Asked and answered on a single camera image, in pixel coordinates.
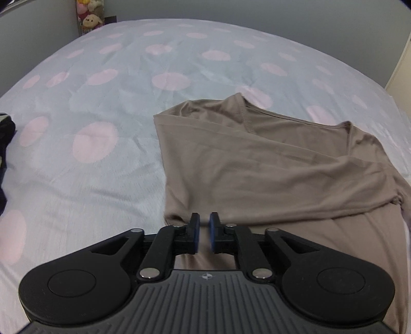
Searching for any polka dot bed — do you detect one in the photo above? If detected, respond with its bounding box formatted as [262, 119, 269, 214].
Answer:
[0, 19, 411, 334]

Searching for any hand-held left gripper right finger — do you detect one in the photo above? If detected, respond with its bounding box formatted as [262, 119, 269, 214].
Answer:
[208, 212, 322, 282]

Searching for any column of plush toys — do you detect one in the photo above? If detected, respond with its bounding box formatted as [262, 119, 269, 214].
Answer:
[76, 0, 105, 33]

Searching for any taupe shirt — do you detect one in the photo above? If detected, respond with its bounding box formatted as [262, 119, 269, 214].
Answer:
[153, 92, 410, 334]

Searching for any dark cloth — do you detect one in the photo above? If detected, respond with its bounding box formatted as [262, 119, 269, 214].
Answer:
[0, 112, 17, 214]

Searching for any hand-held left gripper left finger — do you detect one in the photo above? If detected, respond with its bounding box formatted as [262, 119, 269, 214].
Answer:
[90, 212, 201, 283]

